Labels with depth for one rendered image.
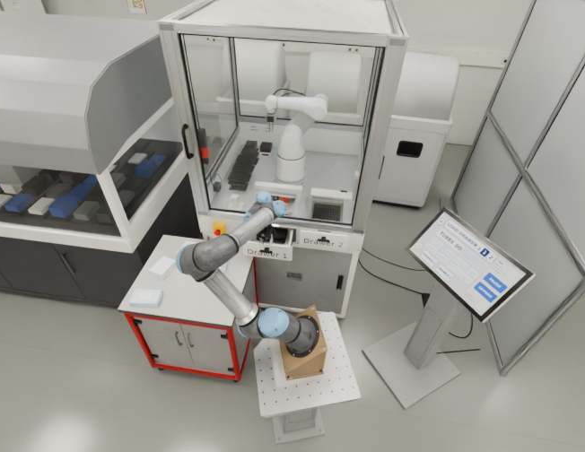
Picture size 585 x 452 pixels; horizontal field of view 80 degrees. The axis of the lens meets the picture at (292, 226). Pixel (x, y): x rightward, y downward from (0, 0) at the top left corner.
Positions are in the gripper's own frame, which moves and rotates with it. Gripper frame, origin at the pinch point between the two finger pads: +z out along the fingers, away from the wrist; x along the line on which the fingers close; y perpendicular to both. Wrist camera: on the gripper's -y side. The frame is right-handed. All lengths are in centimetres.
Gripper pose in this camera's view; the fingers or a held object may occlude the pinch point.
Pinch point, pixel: (266, 241)
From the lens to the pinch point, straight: 194.4
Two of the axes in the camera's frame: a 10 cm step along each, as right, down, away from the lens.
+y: -1.4, 6.8, -7.2
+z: -0.1, 7.3, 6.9
